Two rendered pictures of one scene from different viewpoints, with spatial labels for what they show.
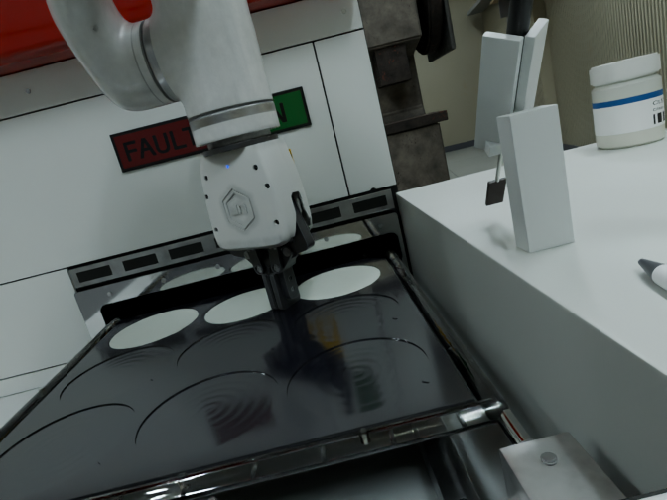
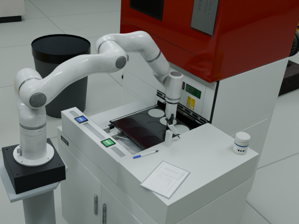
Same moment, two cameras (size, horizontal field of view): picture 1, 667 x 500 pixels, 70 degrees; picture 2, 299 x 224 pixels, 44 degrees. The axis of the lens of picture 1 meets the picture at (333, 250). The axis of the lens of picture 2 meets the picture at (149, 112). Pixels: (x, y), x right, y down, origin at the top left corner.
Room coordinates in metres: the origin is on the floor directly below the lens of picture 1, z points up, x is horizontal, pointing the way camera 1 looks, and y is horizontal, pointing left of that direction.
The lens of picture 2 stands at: (-0.83, -1.20, 2.06)
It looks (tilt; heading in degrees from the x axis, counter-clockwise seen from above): 31 degrees down; 47
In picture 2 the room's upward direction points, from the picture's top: 5 degrees clockwise
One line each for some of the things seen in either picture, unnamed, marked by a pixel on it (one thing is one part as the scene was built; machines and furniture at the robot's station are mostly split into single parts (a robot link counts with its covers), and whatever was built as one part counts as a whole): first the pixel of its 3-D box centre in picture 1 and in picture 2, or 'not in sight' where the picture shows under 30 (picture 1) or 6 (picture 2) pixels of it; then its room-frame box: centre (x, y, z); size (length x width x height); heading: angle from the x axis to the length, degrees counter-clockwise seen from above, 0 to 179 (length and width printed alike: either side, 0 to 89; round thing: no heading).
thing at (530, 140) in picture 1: (518, 140); (171, 133); (0.31, -0.13, 1.03); 0.06 x 0.04 x 0.13; 0
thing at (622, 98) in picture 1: (626, 102); (241, 143); (0.56, -0.37, 1.01); 0.07 x 0.07 x 0.10
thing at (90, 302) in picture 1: (245, 284); (178, 115); (0.63, 0.13, 0.89); 0.44 x 0.02 x 0.10; 90
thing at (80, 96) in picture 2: not in sight; (62, 77); (0.81, 1.94, 0.36); 0.56 x 0.56 x 0.72
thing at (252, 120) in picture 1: (234, 127); (172, 97); (0.49, 0.06, 1.09); 0.09 x 0.08 x 0.03; 54
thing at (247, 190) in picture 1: (253, 188); (171, 107); (0.49, 0.06, 1.03); 0.10 x 0.07 x 0.11; 54
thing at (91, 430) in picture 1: (232, 346); (154, 126); (0.42, 0.11, 0.90); 0.34 x 0.34 x 0.01; 0
